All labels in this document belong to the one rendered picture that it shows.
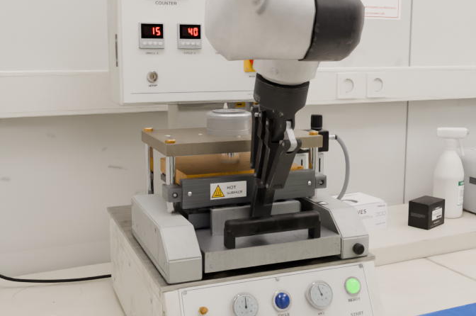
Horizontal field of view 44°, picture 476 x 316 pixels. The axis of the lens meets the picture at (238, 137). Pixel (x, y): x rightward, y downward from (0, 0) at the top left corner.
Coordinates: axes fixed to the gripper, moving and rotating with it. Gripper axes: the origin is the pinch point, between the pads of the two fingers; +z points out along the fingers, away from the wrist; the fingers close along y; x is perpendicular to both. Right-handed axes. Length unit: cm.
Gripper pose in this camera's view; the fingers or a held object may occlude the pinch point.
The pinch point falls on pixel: (262, 200)
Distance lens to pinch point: 90.8
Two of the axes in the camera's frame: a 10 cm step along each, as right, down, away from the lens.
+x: 9.3, -0.5, 3.7
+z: -1.2, 8.9, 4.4
